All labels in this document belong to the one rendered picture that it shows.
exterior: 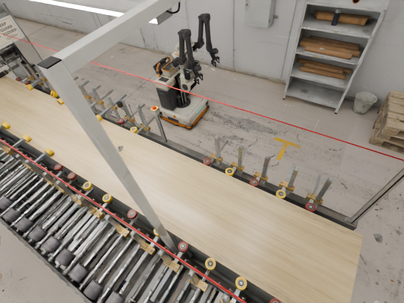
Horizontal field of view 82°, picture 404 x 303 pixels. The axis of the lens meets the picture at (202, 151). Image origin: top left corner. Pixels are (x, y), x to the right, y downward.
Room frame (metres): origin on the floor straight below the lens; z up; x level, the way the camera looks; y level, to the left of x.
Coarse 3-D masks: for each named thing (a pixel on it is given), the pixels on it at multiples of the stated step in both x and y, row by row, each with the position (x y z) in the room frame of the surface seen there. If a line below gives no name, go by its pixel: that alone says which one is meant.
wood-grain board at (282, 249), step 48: (0, 96) 3.10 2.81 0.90; (48, 96) 2.91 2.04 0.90; (48, 144) 1.94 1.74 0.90; (144, 144) 1.71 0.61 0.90; (144, 192) 1.11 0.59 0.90; (192, 192) 1.04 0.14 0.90; (240, 192) 0.96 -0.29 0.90; (192, 240) 0.61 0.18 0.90; (240, 240) 0.55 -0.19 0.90; (288, 240) 0.50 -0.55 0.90; (336, 240) 0.45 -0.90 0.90; (288, 288) 0.20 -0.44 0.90; (336, 288) 0.16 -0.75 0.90
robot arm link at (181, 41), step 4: (180, 32) 2.65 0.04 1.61; (184, 32) 2.62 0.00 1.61; (188, 32) 2.62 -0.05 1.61; (180, 36) 2.66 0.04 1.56; (180, 40) 2.67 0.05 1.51; (184, 40) 2.69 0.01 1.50; (180, 44) 2.68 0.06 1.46; (184, 44) 2.69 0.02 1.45; (180, 48) 2.69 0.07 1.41; (184, 48) 2.70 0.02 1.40; (180, 52) 2.70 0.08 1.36; (184, 52) 2.70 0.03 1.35; (180, 56) 2.70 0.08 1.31; (184, 56) 2.71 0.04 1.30; (180, 60) 2.68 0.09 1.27; (180, 64) 2.69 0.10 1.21
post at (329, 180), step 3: (327, 180) 0.83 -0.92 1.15; (330, 180) 0.82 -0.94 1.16; (324, 183) 0.85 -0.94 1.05; (327, 183) 0.82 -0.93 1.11; (330, 183) 0.81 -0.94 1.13; (324, 186) 0.82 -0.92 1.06; (327, 186) 0.81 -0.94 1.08; (321, 189) 0.83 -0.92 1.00; (324, 189) 0.82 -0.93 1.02; (321, 192) 0.82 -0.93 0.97; (324, 192) 0.81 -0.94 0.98; (318, 195) 0.82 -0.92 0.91; (321, 195) 0.81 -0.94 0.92; (318, 198) 0.82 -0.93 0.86; (315, 204) 0.81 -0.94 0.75
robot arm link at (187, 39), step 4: (184, 36) 2.60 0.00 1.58; (188, 36) 2.64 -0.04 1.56; (188, 40) 2.61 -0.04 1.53; (188, 44) 2.61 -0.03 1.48; (188, 48) 2.62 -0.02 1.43; (188, 52) 2.62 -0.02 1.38; (188, 56) 2.63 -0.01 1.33; (192, 56) 2.64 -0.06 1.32; (188, 60) 2.63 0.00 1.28; (192, 60) 2.62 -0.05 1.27; (188, 64) 2.63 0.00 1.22; (192, 64) 2.62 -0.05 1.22
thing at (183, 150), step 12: (108, 120) 2.48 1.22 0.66; (144, 132) 2.10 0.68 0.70; (168, 144) 1.84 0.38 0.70; (192, 156) 1.61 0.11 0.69; (204, 156) 1.58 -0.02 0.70; (216, 168) 1.42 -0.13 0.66; (276, 192) 1.01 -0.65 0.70; (300, 204) 0.86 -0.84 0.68; (324, 216) 0.73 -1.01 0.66; (336, 216) 0.69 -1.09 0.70; (348, 216) 0.68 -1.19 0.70
